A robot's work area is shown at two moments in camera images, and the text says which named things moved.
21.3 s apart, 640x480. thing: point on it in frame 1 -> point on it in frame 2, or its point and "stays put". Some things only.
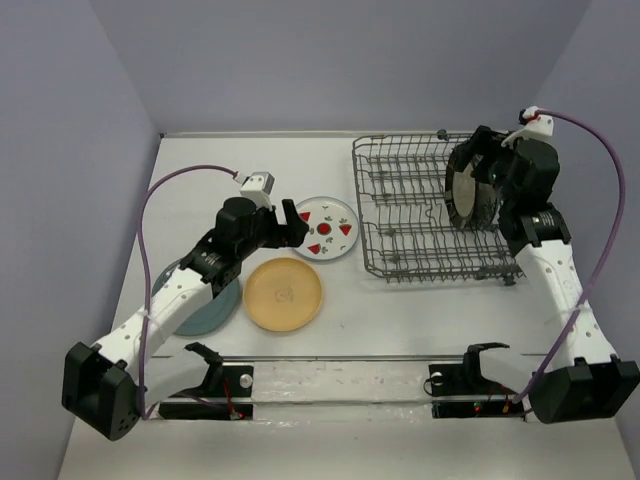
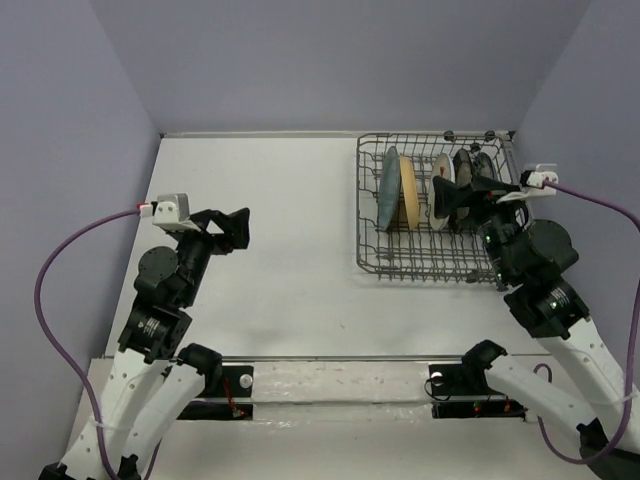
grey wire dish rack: [407, 232] stays put
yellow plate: [282, 294] -> [410, 191]
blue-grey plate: [213, 314] -> [389, 188]
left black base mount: [221, 381] stays put
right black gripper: [486, 139] -> [450, 195]
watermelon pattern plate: [333, 228] -> [443, 168]
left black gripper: [281, 235] -> [235, 224]
